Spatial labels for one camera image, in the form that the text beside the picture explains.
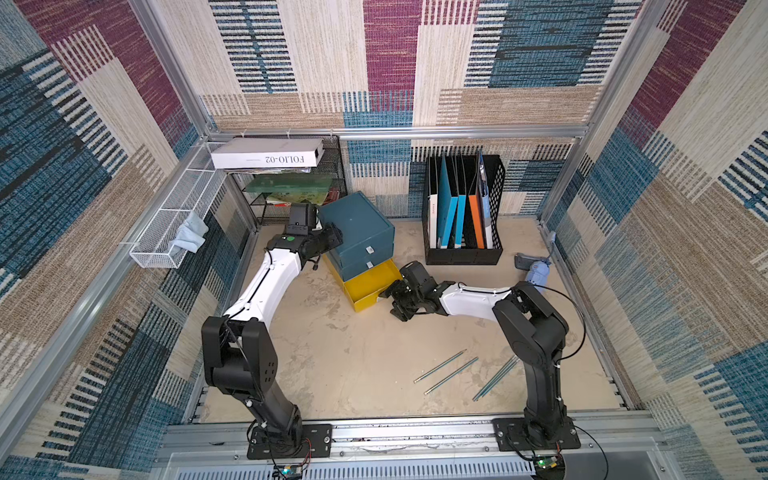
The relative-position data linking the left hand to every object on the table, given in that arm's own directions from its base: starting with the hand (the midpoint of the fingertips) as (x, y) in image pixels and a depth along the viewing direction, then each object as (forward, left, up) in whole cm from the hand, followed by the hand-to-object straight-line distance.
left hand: (337, 240), depth 90 cm
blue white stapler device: (-3, -63, -12) cm, 64 cm away
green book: (+18, +16, +7) cm, 25 cm away
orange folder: (+6, -42, +2) cm, 43 cm away
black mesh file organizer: (+27, -53, +3) cm, 59 cm away
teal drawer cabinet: (-1, -9, +3) cm, 9 cm away
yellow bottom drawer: (-7, -7, -15) cm, 18 cm away
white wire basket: (+5, +36, +15) cm, 40 cm away
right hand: (-11, -12, -15) cm, 22 cm away
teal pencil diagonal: (-37, -25, -20) cm, 49 cm away
